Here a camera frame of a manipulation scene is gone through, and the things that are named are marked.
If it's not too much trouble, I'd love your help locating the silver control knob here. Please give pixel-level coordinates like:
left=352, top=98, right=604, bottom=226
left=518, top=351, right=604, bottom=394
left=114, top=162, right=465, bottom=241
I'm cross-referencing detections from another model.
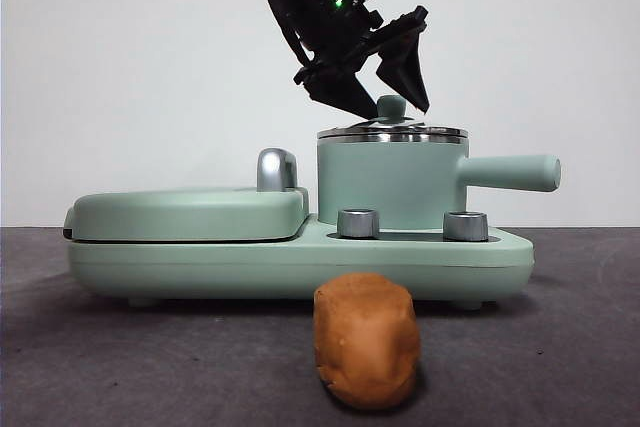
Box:
left=336, top=208, right=382, bottom=239
left=442, top=210, right=490, bottom=243

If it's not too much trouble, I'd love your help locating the glass pot lid green knob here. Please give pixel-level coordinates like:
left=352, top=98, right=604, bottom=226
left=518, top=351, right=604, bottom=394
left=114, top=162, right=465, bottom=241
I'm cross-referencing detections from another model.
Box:
left=319, top=95, right=469, bottom=139

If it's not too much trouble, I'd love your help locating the green pot with side handle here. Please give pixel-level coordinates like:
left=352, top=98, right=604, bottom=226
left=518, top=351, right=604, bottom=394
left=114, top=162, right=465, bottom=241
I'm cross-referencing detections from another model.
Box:
left=316, top=130, right=562, bottom=228

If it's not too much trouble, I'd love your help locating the green griddle cover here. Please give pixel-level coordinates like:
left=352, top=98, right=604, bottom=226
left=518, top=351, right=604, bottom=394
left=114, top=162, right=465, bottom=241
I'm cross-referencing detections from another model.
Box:
left=62, top=185, right=312, bottom=244

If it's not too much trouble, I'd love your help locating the chrome griddle handle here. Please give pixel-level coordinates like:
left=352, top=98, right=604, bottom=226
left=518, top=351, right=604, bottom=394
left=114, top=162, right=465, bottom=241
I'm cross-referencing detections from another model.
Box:
left=256, top=147, right=302, bottom=194

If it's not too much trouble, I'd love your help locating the green breakfast machine base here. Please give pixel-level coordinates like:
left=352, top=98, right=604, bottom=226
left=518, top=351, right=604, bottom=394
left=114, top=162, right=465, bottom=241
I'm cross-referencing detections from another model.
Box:
left=67, top=214, right=535, bottom=310

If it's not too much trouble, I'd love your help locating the brown potato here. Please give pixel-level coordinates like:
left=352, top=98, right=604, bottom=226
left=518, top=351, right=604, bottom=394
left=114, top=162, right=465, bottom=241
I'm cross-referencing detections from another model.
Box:
left=313, top=271, right=419, bottom=410

